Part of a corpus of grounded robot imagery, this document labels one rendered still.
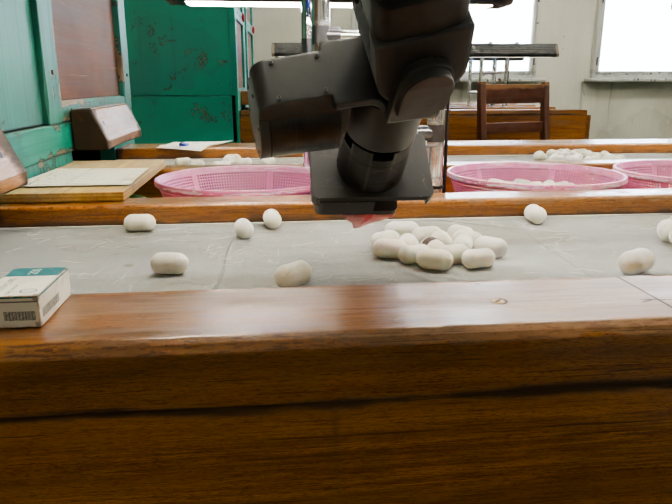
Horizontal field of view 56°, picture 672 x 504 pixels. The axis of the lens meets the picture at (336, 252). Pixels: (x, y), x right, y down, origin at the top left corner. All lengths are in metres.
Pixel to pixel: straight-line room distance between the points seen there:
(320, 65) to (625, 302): 0.25
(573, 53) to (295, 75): 5.75
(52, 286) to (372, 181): 0.25
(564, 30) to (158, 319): 5.82
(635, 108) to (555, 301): 5.98
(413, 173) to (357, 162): 0.07
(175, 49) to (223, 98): 0.32
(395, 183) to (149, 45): 2.89
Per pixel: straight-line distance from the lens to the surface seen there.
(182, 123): 3.34
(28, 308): 0.41
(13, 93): 0.99
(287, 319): 0.39
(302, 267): 0.52
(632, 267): 0.61
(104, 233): 0.76
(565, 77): 6.12
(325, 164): 0.54
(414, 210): 0.79
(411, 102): 0.40
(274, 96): 0.42
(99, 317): 0.42
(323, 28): 0.82
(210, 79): 3.31
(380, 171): 0.50
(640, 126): 6.44
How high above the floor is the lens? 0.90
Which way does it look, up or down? 15 degrees down
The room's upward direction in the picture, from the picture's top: straight up
